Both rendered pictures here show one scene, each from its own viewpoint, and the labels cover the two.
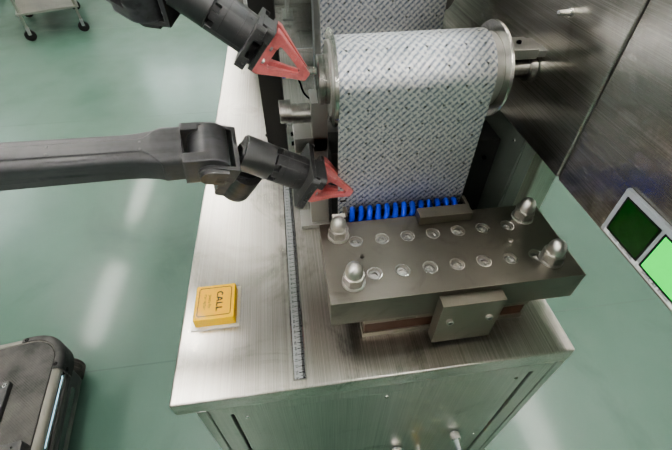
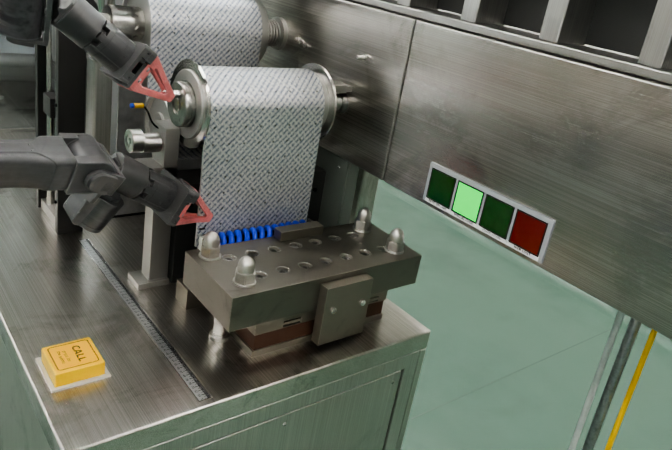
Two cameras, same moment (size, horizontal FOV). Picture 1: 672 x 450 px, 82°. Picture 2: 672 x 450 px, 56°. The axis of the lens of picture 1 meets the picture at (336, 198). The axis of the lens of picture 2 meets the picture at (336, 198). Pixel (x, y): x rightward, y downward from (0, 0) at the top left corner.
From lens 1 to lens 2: 0.57 m
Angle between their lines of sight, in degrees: 36
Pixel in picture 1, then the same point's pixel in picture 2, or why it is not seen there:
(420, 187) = (271, 211)
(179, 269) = not seen: outside the picture
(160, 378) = not seen: outside the picture
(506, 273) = (366, 261)
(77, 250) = not seen: outside the picture
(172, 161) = (67, 162)
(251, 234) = (76, 302)
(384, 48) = (239, 75)
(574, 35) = (370, 72)
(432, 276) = (310, 270)
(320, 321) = (201, 355)
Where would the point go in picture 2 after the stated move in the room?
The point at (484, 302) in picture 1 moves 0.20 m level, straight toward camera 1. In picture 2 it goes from (357, 282) to (349, 350)
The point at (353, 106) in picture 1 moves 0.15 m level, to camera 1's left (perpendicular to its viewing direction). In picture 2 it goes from (219, 122) to (124, 121)
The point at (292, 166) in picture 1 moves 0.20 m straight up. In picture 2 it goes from (163, 182) to (172, 54)
